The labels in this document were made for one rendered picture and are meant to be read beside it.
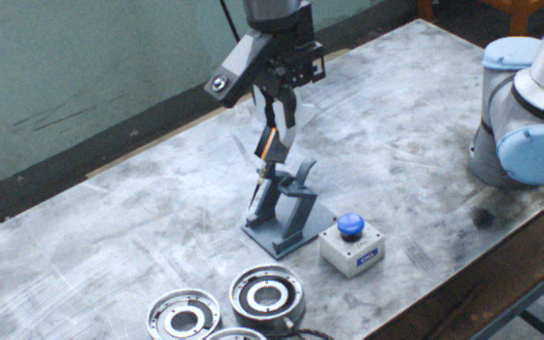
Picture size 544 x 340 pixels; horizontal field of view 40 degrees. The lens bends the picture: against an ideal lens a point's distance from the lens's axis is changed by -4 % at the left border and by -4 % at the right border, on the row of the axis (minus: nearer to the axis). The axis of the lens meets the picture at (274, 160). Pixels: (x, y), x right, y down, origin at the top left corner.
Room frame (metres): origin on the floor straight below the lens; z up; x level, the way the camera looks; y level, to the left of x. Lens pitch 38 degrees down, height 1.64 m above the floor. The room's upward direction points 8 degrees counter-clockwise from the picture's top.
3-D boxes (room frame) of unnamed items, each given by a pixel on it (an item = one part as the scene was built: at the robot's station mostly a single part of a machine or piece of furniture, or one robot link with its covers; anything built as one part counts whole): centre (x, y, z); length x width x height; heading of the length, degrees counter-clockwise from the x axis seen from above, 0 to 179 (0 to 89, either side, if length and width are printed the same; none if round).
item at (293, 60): (0.92, -0.03, 1.12); 0.09 x 0.08 x 0.12; 121
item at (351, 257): (0.82, -0.10, 0.82); 0.08 x 0.07 x 0.05; 121
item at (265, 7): (0.92, -0.02, 1.20); 0.08 x 0.08 x 0.05
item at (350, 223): (0.82, -0.10, 0.85); 0.04 x 0.04 x 0.05
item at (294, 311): (0.74, 0.04, 0.82); 0.10 x 0.10 x 0.04
